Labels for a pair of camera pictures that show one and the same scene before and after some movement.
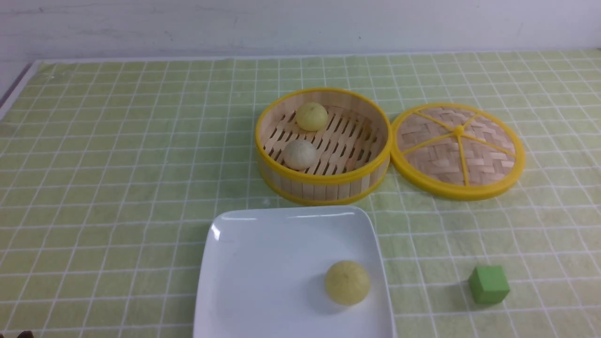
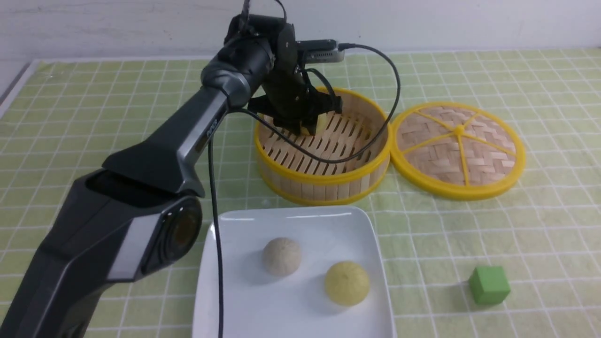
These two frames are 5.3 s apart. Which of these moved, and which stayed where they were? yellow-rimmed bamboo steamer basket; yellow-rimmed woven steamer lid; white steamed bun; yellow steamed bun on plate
Moved: white steamed bun
Stayed: yellow steamed bun on plate; yellow-rimmed bamboo steamer basket; yellow-rimmed woven steamer lid
